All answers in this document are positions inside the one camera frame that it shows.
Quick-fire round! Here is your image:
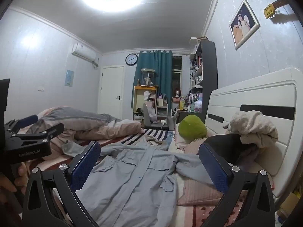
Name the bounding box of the green plush pillow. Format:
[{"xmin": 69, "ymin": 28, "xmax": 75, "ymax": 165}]
[{"xmin": 178, "ymin": 115, "xmax": 207, "ymax": 140}]

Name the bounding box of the black cloth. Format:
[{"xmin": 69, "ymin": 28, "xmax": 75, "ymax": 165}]
[{"xmin": 204, "ymin": 134, "xmax": 258, "ymax": 166}]

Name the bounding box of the light blue shirt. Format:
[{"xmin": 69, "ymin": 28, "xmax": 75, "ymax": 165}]
[{"xmin": 62, "ymin": 140, "xmax": 223, "ymax": 227}]

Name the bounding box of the pink ribbed pillow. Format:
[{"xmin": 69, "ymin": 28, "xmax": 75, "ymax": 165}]
[{"xmin": 177, "ymin": 177, "xmax": 224, "ymax": 207}]

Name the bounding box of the printed bed sheet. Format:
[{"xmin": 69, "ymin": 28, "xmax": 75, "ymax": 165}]
[{"xmin": 166, "ymin": 130, "xmax": 239, "ymax": 227}]

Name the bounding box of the white bed headboard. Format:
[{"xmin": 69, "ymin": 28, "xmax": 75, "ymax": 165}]
[{"xmin": 205, "ymin": 67, "xmax": 303, "ymax": 208}]

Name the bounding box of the yellow shelf unit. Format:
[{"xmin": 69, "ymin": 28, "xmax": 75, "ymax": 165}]
[{"xmin": 131, "ymin": 85, "xmax": 159, "ymax": 123}]

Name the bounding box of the cardboard box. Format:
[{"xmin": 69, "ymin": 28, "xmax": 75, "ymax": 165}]
[{"xmin": 278, "ymin": 187, "xmax": 300, "ymax": 220}]

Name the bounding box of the small blue wall poster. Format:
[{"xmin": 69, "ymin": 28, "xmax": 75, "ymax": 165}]
[{"xmin": 65, "ymin": 70, "xmax": 75, "ymax": 88}]

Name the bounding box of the round wall clock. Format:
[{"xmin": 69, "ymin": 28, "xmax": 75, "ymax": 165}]
[{"xmin": 125, "ymin": 53, "xmax": 139, "ymax": 66}]

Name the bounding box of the person's left hand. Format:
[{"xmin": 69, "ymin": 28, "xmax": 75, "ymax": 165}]
[{"xmin": 0, "ymin": 162, "xmax": 29, "ymax": 205}]

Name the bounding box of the dark bookshelf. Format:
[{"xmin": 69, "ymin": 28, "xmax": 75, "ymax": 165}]
[{"xmin": 189, "ymin": 37, "xmax": 218, "ymax": 123}]

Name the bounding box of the white air conditioner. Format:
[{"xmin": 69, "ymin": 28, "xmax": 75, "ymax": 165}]
[{"xmin": 71, "ymin": 43, "xmax": 98, "ymax": 67}]

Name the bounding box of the white door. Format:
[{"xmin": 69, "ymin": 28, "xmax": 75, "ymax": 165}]
[{"xmin": 98, "ymin": 66, "xmax": 125, "ymax": 120}]

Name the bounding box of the teal curtain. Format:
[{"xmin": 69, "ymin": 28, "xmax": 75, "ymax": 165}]
[{"xmin": 133, "ymin": 50, "xmax": 173, "ymax": 123}]

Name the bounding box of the wig on mannequin head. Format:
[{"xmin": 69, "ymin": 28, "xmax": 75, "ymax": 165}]
[{"xmin": 173, "ymin": 87, "xmax": 183, "ymax": 103}]

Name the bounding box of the purple cloth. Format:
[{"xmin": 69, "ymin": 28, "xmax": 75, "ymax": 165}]
[{"xmin": 237, "ymin": 150, "xmax": 259, "ymax": 169}]

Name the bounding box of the yellow guitar headstock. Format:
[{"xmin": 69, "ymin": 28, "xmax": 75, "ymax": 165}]
[{"xmin": 263, "ymin": 0, "xmax": 290, "ymax": 19}]

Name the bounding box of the pink grey duvet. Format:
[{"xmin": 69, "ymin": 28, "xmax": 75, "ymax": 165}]
[{"xmin": 14, "ymin": 106, "xmax": 146, "ymax": 154}]

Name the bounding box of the beige fluffy cloth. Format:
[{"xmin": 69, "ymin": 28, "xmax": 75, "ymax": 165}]
[{"xmin": 224, "ymin": 111, "xmax": 279, "ymax": 148}]

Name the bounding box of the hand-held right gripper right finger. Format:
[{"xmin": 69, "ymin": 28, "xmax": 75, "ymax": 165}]
[{"xmin": 198, "ymin": 143, "xmax": 277, "ymax": 227}]

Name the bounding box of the glass fish tank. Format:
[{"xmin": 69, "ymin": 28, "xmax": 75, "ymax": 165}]
[{"xmin": 141, "ymin": 68, "xmax": 158, "ymax": 87}]

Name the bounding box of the white pillow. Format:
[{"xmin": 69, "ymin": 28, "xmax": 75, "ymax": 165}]
[{"xmin": 175, "ymin": 131, "xmax": 201, "ymax": 147}]

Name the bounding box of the framed photo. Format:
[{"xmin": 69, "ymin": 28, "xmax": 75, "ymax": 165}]
[{"xmin": 229, "ymin": 0, "xmax": 261, "ymax": 51}]

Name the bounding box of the grey bag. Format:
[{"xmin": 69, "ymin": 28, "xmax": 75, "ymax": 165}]
[{"xmin": 143, "ymin": 103, "xmax": 157, "ymax": 126}]

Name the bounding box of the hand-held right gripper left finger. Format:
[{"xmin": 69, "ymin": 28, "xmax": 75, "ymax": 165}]
[{"xmin": 22, "ymin": 141, "xmax": 102, "ymax": 227}]

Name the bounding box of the window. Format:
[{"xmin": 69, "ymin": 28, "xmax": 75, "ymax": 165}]
[{"xmin": 171, "ymin": 55, "xmax": 183, "ymax": 100}]

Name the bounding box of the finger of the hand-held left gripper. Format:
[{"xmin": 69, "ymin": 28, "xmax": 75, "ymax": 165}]
[
  {"xmin": 4, "ymin": 115, "xmax": 39, "ymax": 135},
  {"xmin": 11, "ymin": 122, "xmax": 65, "ymax": 145}
]

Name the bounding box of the white storage rack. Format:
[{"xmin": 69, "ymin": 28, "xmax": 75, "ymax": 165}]
[{"xmin": 155, "ymin": 97, "xmax": 169, "ymax": 123}]

